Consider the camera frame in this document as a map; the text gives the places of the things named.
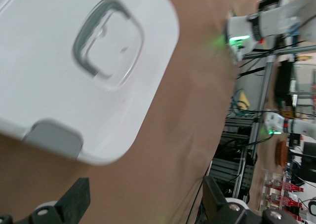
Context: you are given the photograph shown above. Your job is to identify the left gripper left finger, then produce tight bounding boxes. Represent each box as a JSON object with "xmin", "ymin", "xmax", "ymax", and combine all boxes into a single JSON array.
[{"xmin": 0, "ymin": 177, "xmax": 91, "ymax": 224}]

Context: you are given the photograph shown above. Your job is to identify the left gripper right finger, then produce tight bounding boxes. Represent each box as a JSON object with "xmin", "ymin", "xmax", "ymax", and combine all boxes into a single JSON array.
[{"xmin": 201, "ymin": 176, "xmax": 301, "ymax": 224}]

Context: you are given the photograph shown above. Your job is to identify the clear rack of red cans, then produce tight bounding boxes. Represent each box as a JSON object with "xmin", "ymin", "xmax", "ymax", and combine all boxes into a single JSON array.
[{"xmin": 259, "ymin": 169, "xmax": 307, "ymax": 210}]

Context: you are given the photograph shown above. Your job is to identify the brown wicker basket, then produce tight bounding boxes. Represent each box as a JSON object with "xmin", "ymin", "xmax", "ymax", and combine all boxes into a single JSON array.
[{"xmin": 275, "ymin": 140, "xmax": 289, "ymax": 168}]

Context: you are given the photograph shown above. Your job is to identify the white lunch box grey clips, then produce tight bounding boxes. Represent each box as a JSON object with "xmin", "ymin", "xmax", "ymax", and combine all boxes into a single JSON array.
[{"xmin": 0, "ymin": 0, "xmax": 180, "ymax": 166}]

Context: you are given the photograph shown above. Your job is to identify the aluminium frame rack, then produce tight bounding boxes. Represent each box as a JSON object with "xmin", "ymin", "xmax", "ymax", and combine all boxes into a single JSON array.
[{"xmin": 209, "ymin": 53, "xmax": 276, "ymax": 210}]

